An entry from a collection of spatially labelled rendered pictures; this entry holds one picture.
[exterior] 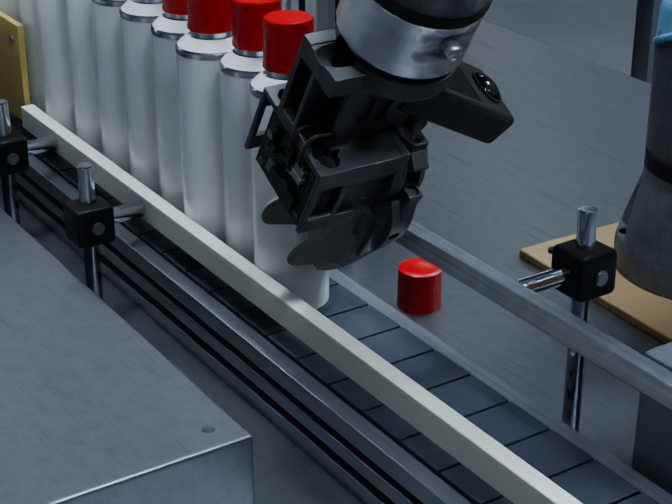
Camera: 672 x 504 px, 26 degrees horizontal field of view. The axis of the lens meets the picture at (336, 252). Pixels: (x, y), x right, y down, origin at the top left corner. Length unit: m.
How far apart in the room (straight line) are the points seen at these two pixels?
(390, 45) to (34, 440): 0.31
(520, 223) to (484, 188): 0.08
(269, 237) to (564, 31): 3.81
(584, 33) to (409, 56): 3.97
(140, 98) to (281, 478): 0.35
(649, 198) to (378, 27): 0.43
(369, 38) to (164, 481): 0.28
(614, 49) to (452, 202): 3.30
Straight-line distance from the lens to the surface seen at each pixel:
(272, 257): 0.97
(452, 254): 0.89
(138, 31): 1.11
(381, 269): 1.17
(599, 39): 4.67
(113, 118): 1.18
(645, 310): 1.12
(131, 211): 1.10
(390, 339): 0.97
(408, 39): 0.76
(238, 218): 1.01
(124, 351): 0.96
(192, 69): 1.02
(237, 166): 1.00
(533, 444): 0.86
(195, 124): 1.03
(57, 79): 1.26
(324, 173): 0.81
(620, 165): 1.40
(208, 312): 1.01
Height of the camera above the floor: 1.34
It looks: 25 degrees down
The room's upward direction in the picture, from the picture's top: straight up
